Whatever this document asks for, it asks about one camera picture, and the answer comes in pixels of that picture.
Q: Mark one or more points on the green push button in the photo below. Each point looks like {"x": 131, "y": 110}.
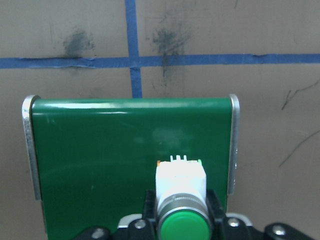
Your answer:
{"x": 183, "y": 225}

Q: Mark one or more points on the green conveyor belt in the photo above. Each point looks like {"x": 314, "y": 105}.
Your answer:
{"x": 100, "y": 150}

